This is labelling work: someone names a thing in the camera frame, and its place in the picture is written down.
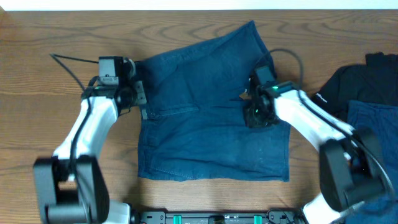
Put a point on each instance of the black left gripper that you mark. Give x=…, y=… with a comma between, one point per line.
x=142, y=97

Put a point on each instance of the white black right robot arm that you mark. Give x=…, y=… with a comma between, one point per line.
x=351, y=171

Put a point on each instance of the black garment on right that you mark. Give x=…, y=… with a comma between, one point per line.
x=372, y=82

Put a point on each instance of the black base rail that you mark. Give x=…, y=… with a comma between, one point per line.
x=274, y=216

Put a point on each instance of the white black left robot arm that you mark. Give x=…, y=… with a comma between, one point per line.
x=69, y=184

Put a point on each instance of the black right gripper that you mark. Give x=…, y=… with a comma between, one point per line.
x=250, y=121

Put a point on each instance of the dark blue denim shorts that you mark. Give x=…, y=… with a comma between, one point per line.
x=192, y=125

